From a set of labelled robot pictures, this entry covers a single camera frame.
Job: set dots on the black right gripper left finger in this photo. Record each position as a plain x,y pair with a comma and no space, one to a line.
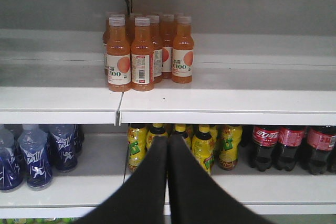
141,198

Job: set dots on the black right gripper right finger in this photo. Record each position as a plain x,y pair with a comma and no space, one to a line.
195,197

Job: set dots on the coke bottle red label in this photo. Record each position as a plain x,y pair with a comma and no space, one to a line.
317,148
289,140
264,140

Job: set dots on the yellow lemon tea bottle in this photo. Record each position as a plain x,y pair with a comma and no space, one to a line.
156,129
180,129
136,145
202,147
230,138

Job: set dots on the blue sports drink bottle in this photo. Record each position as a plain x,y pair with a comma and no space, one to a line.
33,145
62,140
10,168

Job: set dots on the orange C100 juice bottle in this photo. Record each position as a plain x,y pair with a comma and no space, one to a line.
142,56
183,55
118,56

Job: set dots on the white metal shelf unit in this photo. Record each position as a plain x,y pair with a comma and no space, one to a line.
255,62

